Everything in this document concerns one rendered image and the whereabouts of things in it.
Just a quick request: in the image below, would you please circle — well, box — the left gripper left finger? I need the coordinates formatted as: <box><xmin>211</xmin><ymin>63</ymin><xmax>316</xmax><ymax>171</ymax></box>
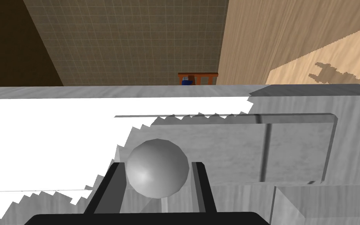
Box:
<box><xmin>83</xmin><ymin>162</ymin><xmax>127</xmax><ymax>214</ymax></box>

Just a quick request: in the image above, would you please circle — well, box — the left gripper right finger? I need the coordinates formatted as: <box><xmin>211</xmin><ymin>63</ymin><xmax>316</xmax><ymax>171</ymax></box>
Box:
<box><xmin>191</xmin><ymin>161</ymin><xmax>217</xmax><ymax>214</ymax></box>

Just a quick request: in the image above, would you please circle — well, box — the grey ball knob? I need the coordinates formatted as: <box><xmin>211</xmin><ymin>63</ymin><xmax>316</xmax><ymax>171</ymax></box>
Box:
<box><xmin>125</xmin><ymin>139</ymin><xmax>190</xmax><ymax>214</ymax></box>

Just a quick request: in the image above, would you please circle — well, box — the grey drawer front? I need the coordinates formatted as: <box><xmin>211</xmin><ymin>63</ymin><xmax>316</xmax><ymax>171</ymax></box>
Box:
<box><xmin>0</xmin><ymin>113</ymin><xmax>339</xmax><ymax>192</ymax></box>

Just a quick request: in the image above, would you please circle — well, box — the grey cupboard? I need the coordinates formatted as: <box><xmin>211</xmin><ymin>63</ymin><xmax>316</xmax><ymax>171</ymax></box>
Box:
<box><xmin>0</xmin><ymin>84</ymin><xmax>360</xmax><ymax>225</ymax></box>

